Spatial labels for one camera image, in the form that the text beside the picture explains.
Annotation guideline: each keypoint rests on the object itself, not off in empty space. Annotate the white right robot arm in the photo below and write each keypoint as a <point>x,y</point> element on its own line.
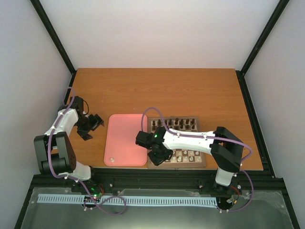
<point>221,144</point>

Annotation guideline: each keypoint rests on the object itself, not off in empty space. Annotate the wooden chessboard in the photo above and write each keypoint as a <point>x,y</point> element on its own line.
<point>183,164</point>

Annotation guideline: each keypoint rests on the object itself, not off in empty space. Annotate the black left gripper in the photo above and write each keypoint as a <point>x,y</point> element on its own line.
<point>84,133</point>

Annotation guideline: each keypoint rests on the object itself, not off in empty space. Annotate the light blue cable duct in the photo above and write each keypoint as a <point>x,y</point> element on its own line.
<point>134,201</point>

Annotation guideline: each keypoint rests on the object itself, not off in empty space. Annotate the pink plastic tray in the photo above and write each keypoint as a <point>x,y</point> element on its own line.
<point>120,142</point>

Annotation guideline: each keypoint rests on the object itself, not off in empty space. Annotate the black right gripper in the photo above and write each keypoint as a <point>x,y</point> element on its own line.
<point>156,161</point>

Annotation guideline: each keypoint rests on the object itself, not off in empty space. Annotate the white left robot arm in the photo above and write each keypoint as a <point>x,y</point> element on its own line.
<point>53,149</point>

